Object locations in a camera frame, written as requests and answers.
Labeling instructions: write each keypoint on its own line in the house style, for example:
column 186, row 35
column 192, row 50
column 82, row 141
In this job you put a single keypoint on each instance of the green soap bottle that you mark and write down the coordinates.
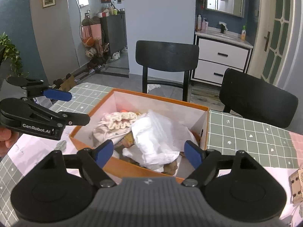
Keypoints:
column 243, row 33

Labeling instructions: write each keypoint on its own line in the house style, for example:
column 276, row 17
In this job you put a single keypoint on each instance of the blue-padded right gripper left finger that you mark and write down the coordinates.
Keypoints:
column 92, row 163

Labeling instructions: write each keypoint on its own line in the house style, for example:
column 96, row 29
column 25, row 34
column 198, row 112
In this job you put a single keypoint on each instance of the white crumpled plastic bag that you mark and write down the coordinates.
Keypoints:
column 158, row 141

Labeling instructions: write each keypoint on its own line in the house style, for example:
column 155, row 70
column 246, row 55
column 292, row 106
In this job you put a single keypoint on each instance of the orange cardboard box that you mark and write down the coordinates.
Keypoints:
column 194, row 117

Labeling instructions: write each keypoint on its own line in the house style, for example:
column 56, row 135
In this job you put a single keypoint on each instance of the brown sponge piece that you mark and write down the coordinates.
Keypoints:
column 170, row 169

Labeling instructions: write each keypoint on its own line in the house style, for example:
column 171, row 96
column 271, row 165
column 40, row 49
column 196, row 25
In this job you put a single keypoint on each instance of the green grid tablecloth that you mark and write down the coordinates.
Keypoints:
column 84, row 98

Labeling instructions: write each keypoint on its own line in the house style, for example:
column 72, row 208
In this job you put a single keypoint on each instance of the white vanity cabinet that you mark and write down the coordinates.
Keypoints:
column 217, row 53

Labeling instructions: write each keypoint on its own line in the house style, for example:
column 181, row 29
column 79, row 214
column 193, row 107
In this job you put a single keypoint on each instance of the black tall cabinet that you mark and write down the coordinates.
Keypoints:
column 114, row 29

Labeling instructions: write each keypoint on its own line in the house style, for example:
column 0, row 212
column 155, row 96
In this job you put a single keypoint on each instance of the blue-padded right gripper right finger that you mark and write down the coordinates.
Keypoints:
column 203, row 161

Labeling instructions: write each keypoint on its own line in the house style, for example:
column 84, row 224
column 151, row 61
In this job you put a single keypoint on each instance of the white printed table mat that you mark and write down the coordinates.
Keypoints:
column 271, row 146

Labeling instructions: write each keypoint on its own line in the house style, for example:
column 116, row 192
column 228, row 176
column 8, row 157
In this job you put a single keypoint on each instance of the pink cloth right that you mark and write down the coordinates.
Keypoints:
column 297, row 141

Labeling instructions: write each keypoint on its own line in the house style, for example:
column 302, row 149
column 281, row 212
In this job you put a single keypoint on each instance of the pink bottles on vanity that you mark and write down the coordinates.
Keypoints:
column 202, row 24

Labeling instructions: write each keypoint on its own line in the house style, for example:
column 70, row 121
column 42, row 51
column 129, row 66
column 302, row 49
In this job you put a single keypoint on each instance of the black faucet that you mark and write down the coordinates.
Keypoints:
column 223, row 27

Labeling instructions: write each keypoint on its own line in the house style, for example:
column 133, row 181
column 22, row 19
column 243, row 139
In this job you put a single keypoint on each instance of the pink white knitted cloth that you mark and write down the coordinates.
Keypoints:
column 116, row 127

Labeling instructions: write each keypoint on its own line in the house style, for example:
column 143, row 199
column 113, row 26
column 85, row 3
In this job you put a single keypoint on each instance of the black chair right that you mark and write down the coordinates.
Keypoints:
column 257, row 100

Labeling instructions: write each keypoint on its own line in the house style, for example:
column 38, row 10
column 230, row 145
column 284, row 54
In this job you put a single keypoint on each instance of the pink bags pile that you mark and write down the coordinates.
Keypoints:
column 93, row 36

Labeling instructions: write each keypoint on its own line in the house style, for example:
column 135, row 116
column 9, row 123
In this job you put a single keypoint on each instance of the cardboard dice box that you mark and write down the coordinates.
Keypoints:
column 296, row 185

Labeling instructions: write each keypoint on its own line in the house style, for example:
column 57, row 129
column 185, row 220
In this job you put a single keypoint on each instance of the green potted plant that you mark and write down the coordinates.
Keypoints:
column 12, row 54

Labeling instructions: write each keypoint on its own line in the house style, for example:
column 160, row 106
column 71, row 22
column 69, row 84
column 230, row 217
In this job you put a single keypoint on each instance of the framed picture on wall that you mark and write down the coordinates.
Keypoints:
column 48, row 3

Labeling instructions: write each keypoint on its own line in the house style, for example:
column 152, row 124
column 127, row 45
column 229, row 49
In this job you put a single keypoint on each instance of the person's left hand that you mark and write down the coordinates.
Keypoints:
column 7, row 139

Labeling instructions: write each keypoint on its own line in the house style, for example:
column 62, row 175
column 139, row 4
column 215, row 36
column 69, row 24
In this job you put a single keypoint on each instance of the green door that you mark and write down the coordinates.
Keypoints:
column 274, row 25

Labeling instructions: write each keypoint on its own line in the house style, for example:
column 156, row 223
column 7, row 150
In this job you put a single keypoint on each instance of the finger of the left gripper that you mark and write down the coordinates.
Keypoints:
column 75, row 119
column 55, row 94

